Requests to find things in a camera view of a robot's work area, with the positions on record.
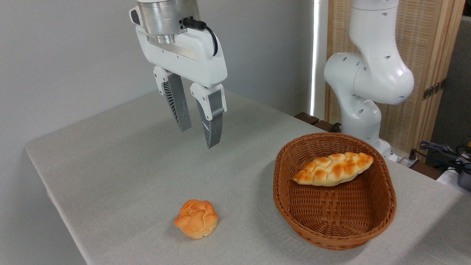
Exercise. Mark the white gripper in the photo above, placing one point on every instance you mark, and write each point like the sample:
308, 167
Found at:
191, 59

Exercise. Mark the round knotted bread roll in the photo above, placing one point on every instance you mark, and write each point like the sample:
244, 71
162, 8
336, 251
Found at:
197, 220

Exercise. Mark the long braided bread loaf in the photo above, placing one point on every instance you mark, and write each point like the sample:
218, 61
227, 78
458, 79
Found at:
331, 169

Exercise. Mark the brown woven wicker basket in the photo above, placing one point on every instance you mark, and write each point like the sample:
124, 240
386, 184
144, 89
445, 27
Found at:
331, 221

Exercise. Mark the grey tablecloth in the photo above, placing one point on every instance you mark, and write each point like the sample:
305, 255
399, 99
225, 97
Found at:
147, 165

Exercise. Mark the dark brown wooden block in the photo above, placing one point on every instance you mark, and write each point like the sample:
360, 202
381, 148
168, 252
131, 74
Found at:
324, 125
306, 117

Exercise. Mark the wooden rattan folding screen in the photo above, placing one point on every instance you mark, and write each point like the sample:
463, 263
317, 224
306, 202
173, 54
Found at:
423, 44

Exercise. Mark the brass screen hinge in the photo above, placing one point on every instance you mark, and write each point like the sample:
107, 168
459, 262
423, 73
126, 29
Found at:
434, 89

